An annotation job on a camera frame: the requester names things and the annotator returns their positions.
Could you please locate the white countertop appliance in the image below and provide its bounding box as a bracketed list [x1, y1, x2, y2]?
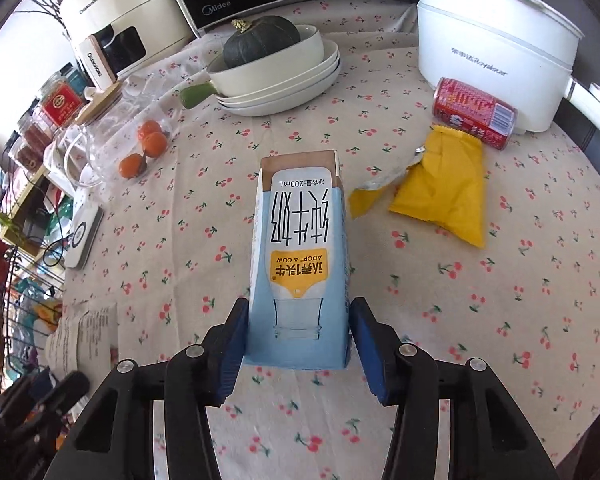
[59, 0, 201, 84]

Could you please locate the light blue milk carton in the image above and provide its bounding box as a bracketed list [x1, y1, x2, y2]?
[242, 149, 353, 372]

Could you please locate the small orange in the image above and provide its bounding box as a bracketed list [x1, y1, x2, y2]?
[136, 119, 162, 143]
[142, 131, 169, 158]
[119, 154, 148, 179]

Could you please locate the red tea tin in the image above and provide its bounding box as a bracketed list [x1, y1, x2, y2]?
[41, 79, 87, 127]

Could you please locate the large yellow snack packet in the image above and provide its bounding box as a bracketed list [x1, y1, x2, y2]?
[389, 125, 486, 250]

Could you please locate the printed paper receipt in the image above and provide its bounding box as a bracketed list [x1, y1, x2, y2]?
[45, 301, 120, 386]

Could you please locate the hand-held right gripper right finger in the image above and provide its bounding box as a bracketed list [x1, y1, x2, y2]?
[350, 297, 556, 480]

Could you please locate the dark green pumpkin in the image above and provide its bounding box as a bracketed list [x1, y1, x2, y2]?
[222, 15, 302, 70]

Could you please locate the white electric pot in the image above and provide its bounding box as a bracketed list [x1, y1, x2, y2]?
[411, 0, 600, 153]

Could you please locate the white plate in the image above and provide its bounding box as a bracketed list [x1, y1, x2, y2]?
[215, 37, 341, 103]
[217, 52, 342, 111]
[220, 62, 341, 118]

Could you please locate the clear plastic bag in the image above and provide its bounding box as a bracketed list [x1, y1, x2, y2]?
[115, 72, 193, 183]

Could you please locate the black wire rack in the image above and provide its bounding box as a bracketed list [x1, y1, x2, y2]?
[0, 240, 68, 381]

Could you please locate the glass jar with wooden lid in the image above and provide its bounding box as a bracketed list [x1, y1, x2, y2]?
[45, 84, 148, 196]

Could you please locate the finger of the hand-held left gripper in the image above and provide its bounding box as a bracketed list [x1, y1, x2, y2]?
[40, 371, 91, 414]

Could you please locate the small torn yellow packet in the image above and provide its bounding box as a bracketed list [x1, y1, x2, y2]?
[349, 147, 426, 220]

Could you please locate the red drink can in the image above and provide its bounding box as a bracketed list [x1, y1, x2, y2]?
[432, 77, 518, 151]

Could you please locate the jar of red dried fruit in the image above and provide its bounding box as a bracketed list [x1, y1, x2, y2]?
[7, 110, 56, 173]

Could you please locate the white power strip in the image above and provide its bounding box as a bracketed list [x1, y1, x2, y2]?
[64, 205, 105, 269]

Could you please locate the white bowl with green handle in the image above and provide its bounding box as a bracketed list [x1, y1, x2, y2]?
[180, 24, 327, 110]

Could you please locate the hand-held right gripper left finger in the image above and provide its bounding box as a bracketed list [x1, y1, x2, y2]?
[42, 298, 251, 480]

